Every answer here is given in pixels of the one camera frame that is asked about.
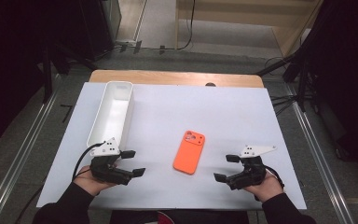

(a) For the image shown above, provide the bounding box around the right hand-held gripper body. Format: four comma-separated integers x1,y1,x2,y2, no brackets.
225,144,278,191

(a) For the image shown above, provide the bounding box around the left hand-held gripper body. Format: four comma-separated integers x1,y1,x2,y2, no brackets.
89,137,134,187

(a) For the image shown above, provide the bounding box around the orange phone case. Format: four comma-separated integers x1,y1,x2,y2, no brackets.
172,130,207,176

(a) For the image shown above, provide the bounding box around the person's right hand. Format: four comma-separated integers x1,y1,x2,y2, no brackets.
241,169,285,204

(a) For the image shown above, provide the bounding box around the person's left hand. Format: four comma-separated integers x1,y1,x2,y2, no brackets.
73,164,119,197

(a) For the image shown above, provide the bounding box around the white plastic bin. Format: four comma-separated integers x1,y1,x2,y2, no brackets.
86,80,135,152

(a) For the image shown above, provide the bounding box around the black tripod stand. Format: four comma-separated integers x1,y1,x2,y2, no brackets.
41,43,98,105
255,46,322,117

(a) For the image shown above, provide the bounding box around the black cabinet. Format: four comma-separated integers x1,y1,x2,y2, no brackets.
76,0,123,62

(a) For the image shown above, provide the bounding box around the dark curtain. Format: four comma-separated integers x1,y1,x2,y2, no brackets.
0,0,87,154
304,0,358,175

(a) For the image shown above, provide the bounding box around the left hand-held gripper cable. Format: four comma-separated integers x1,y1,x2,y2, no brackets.
71,141,107,183

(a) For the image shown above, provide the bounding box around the hand-held gripper cable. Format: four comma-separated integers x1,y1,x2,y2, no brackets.
263,163,286,189
71,141,107,183

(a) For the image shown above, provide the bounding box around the right hand-held gripper cable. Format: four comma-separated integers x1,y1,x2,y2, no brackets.
263,163,286,189

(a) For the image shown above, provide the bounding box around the metal floor rail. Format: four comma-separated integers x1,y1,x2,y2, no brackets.
286,83,356,224
0,73,63,224

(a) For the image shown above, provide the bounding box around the thin black cable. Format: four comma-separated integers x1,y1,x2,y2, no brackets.
14,184,46,224

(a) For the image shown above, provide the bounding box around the light wooden frame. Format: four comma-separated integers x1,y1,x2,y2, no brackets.
174,0,324,58

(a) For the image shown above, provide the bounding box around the black hanging cable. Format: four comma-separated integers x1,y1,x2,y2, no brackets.
176,0,197,51

